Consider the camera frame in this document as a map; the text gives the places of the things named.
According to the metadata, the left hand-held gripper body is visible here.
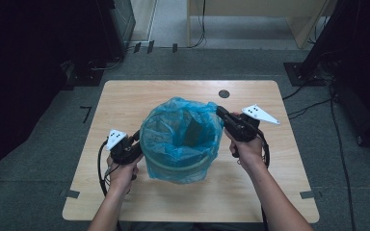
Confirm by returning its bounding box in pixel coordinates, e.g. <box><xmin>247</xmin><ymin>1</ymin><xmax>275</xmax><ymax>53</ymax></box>
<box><xmin>104</xmin><ymin>128</ymin><xmax>145</xmax><ymax>167</ymax></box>

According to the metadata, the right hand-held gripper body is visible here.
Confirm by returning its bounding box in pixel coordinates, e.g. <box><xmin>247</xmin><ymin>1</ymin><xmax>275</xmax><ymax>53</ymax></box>
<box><xmin>223</xmin><ymin>103</ymin><xmax>281</xmax><ymax>143</ymax></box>

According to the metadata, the blue plastic bag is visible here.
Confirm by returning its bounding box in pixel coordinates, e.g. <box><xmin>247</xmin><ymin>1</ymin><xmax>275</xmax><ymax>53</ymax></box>
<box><xmin>139</xmin><ymin>96</ymin><xmax>225</xmax><ymax>185</ymax></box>

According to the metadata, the green plastic bin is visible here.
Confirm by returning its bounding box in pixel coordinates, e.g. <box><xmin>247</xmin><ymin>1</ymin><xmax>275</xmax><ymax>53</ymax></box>
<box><xmin>140</xmin><ymin>105</ymin><xmax>225</xmax><ymax>185</ymax></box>

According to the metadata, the person's left hand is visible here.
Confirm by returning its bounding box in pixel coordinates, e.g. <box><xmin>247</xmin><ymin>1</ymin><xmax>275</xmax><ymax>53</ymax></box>
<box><xmin>106</xmin><ymin>153</ymin><xmax>145</xmax><ymax>195</ymax></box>

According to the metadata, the person's right hand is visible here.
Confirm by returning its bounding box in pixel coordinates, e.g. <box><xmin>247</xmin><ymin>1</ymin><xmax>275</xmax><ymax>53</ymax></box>
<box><xmin>224</xmin><ymin>111</ymin><xmax>268</xmax><ymax>173</ymax></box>

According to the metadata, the black angled tape mark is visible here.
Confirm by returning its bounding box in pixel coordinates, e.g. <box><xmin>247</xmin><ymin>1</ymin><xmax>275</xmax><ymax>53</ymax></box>
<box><xmin>79</xmin><ymin>105</ymin><xmax>93</xmax><ymax>125</ymax></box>

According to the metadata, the light wooden desk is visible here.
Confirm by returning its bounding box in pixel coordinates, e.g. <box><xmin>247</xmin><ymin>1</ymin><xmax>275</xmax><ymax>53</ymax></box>
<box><xmin>186</xmin><ymin>0</ymin><xmax>339</xmax><ymax>50</ymax></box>

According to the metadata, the black cabinet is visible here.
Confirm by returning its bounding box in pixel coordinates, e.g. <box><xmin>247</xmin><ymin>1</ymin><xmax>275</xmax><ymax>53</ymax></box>
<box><xmin>95</xmin><ymin>0</ymin><xmax>137</xmax><ymax>63</ymax></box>

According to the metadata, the left hand-held gripper cable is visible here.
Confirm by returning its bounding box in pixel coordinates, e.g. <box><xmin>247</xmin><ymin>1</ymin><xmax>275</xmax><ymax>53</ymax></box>
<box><xmin>96</xmin><ymin>139</ymin><xmax>123</xmax><ymax>231</ymax></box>

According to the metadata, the hand-held gripper cable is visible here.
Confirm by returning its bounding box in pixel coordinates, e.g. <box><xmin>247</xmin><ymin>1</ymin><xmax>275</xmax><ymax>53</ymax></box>
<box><xmin>96</xmin><ymin>139</ymin><xmax>123</xmax><ymax>231</ymax></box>
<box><xmin>255</xmin><ymin>129</ymin><xmax>272</xmax><ymax>231</ymax></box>

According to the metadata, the right hand-held gripper cable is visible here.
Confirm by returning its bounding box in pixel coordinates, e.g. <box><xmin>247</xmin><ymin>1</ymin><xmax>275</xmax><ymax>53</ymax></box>
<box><xmin>255</xmin><ymin>129</ymin><xmax>272</xmax><ymax>231</ymax></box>

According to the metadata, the short black floor cable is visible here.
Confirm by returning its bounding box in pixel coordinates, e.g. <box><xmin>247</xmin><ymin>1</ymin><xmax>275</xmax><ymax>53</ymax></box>
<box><xmin>282</xmin><ymin>84</ymin><xmax>333</xmax><ymax>120</ymax></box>

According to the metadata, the looped black floor cable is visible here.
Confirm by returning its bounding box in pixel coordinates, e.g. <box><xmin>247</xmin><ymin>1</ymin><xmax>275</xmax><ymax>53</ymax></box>
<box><xmin>88</xmin><ymin>56</ymin><xmax>123</xmax><ymax>72</ymax></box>

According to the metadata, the black stand base plate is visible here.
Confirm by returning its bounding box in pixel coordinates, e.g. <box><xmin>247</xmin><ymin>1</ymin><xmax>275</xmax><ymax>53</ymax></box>
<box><xmin>282</xmin><ymin>61</ymin><xmax>328</xmax><ymax>88</ymax></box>
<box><xmin>65</xmin><ymin>60</ymin><xmax>106</xmax><ymax>88</ymax></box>

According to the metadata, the black hanging cable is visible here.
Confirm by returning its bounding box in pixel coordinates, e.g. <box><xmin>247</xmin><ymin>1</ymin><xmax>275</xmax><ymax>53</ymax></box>
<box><xmin>188</xmin><ymin>0</ymin><xmax>207</xmax><ymax>50</ymax></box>

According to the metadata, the long black floor cable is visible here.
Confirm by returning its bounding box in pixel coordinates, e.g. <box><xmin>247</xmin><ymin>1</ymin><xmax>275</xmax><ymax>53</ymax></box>
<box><xmin>329</xmin><ymin>82</ymin><xmax>357</xmax><ymax>231</ymax></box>

